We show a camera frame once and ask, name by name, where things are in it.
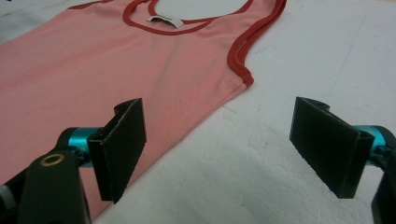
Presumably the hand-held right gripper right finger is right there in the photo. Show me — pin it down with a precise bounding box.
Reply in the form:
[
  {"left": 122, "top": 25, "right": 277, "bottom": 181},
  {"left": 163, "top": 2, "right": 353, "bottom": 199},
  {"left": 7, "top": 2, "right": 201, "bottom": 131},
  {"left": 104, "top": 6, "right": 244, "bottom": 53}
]
[{"left": 289, "top": 96, "right": 388, "bottom": 200}]

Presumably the pink tank top red trim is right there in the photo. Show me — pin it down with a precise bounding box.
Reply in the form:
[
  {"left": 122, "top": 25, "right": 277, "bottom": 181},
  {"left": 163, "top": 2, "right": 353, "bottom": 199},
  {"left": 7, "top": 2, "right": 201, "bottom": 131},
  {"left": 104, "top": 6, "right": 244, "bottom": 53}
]
[{"left": 0, "top": 0, "right": 288, "bottom": 219}]

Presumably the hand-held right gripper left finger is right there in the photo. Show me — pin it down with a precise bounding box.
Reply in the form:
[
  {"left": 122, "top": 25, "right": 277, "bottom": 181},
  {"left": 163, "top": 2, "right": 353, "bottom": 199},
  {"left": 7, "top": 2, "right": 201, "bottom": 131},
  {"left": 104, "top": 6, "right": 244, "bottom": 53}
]
[{"left": 66, "top": 97, "right": 148, "bottom": 205}]

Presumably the white foam mat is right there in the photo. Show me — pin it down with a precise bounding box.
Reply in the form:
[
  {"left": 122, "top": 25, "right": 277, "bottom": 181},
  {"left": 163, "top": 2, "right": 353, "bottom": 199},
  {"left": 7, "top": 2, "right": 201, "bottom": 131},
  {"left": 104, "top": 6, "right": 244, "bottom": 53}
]
[{"left": 0, "top": 0, "right": 396, "bottom": 224}]

